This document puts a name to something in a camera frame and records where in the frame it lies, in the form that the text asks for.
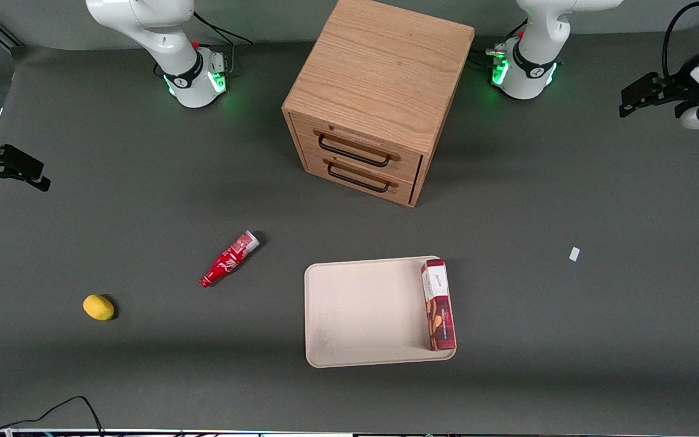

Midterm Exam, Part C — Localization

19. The red cookie box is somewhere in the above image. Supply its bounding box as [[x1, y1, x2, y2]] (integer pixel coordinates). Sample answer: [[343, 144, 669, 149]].
[[420, 259, 457, 351]]

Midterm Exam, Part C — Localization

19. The beige rectangular tray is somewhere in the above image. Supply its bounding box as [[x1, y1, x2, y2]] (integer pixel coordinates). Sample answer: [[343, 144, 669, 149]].
[[304, 256, 458, 368]]

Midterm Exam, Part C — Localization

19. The yellow lemon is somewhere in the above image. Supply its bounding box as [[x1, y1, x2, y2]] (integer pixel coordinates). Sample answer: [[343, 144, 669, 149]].
[[83, 294, 115, 321]]

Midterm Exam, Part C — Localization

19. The red cola bottle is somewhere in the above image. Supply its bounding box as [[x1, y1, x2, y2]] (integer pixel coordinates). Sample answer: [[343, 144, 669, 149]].
[[199, 230, 261, 288]]

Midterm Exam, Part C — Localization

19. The wide wooden drawer front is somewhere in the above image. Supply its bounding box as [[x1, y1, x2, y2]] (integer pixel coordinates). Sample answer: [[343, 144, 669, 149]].
[[289, 113, 424, 184]]

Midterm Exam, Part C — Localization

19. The narrow wooden drawer front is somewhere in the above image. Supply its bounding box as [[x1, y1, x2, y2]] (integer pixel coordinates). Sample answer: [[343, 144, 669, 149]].
[[302, 151, 418, 205]]

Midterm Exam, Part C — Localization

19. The wooden two-drawer cabinet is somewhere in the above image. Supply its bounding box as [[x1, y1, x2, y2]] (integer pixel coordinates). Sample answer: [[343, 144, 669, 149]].
[[282, 0, 476, 209]]

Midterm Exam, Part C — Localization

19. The black left arm base cable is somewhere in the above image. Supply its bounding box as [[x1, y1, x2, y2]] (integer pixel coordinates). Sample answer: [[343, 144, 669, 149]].
[[470, 18, 530, 71]]

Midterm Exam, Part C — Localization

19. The black arm base cable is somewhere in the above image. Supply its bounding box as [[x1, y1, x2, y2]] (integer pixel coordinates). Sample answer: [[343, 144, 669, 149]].
[[470, 18, 530, 71], [192, 11, 254, 47]]

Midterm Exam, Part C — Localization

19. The thin black floor cable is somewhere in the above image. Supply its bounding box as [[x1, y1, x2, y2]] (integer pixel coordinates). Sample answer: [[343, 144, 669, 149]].
[[0, 396, 105, 437]]

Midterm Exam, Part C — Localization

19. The black right arm base cable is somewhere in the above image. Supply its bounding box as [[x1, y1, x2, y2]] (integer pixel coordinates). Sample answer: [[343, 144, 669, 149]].
[[192, 11, 254, 47]]

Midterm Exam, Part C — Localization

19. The long black drawer handle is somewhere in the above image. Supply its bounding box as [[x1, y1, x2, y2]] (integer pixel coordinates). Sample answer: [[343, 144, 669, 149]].
[[317, 134, 392, 168]]

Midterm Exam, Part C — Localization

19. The short black drawer handle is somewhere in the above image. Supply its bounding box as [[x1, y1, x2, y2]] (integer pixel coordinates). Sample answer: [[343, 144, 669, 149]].
[[326, 162, 391, 194]]

